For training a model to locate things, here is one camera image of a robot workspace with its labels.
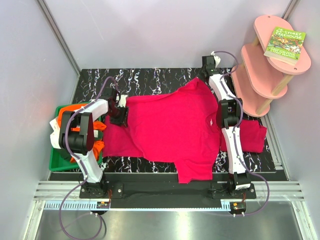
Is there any aluminium rail frame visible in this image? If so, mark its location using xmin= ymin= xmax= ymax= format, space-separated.
xmin=34 ymin=181 xmax=305 ymax=202

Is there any magenta t-shirt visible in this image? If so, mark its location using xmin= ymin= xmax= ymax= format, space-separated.
xmin=102 ymin=78 xmax=220 ymax=184

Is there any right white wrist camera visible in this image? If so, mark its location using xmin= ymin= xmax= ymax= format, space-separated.
xmin=210 ymin=51 xmax=221 ymax=67

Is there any orange t-shirt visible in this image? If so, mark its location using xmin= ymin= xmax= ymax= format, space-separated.
xmin=56 ymin=103 xmax=107 ymax=162

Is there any white t-shirt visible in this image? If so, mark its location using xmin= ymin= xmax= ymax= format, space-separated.
xmin=49 ymin=117 xmax=61 ymax=149

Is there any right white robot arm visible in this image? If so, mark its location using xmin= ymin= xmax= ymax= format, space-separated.
xmin=200 ymin=55 xmax=251 ymax=199

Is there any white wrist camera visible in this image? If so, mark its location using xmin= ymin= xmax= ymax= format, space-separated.
xmin=210 ymin=51 xmax=221 ymax=67
xmin=116 ymin=94 xmax=128 ymax=108

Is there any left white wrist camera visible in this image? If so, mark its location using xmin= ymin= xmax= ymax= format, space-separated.
xmin=116 ymin=94 xmax=128 ymax=108

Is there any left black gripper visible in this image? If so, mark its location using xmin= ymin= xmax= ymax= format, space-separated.
xmin=107 ymin=104 xmax=129 ymax=128

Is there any pink three-tier shelf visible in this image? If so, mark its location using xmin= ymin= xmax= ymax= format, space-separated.
xmin=231 ymin=15 xmax=311 ymax=117

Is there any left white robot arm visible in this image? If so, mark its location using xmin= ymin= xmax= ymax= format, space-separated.
xmin=57 ymin=88 xmax=129 ymax=198

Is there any green plastic basket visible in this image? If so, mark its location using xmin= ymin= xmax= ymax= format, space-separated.
xmin=49 ymin=105 xmax=103 ymax=172

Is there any green storey treehouse book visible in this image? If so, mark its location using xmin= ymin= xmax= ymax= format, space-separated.
xmin=264 ymin=26 xmax=306 ymax=66

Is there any folded dark pink t-shirt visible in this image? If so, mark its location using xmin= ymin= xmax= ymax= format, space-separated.
xmin=217 ymin=119 xmax=268 ymax=154

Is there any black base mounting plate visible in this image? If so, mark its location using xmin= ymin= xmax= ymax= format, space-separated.
xmin=79 ymin=173 xmax=257 ymax=200

